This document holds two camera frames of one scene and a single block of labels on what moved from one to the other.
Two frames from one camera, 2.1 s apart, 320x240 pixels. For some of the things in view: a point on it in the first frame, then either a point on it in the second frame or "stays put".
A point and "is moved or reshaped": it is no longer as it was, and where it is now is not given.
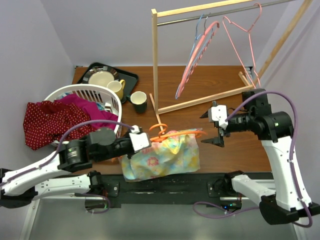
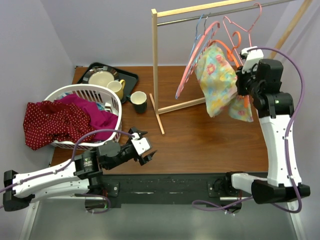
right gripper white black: [219, 140] → [243, 71]
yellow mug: [117, 87] stays put
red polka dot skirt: [46, 123] stays put
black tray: [130, 79] stays put
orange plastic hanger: [159, 137] is moved or reshaped
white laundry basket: [105, 98] stays put
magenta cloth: [91, 109] stays put
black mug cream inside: [139, 99] stays put
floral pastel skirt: [165, 157] → [217, 76]
